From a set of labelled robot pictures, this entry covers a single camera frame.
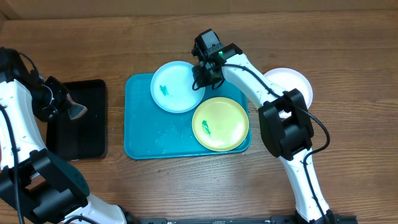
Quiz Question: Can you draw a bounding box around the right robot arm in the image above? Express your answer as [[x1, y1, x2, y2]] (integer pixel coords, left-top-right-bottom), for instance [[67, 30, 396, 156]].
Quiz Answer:
[[192, 43, 334, 223]]

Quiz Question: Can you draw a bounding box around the light blue plate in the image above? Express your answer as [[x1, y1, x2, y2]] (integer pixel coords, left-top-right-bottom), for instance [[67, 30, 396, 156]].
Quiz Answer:
[[150, 61, 205, 113]]

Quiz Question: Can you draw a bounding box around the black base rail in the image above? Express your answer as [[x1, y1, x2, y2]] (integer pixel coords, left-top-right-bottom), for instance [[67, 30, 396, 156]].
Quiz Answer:
[[139, 215, 358, 224]]

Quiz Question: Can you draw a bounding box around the dark bow-shaped sponge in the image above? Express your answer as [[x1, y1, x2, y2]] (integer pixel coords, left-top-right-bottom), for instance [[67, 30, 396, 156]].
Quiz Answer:
[[67, 93, 88, 120]]

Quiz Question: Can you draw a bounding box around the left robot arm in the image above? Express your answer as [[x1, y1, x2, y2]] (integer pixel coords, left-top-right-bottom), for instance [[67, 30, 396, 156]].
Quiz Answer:
[[1, 47, 138, 223]]

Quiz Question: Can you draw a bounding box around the black plastic tray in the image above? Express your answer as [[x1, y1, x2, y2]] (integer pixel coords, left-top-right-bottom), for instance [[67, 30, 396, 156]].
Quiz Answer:
[[46, 79, 108, 161]]

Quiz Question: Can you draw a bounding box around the teal plastic tray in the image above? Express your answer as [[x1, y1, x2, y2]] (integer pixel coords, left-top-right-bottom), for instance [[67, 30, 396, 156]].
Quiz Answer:
[[123, 72, 252, 161]]

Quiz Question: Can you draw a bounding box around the yellow-green plate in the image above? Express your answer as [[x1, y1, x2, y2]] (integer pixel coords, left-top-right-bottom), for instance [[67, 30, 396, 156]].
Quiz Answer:
[[192, 97, 249, 152]]

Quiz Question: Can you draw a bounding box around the white plate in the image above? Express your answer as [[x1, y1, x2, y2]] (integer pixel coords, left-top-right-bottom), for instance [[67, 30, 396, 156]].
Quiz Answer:
[[264, 68, 313, 108]]

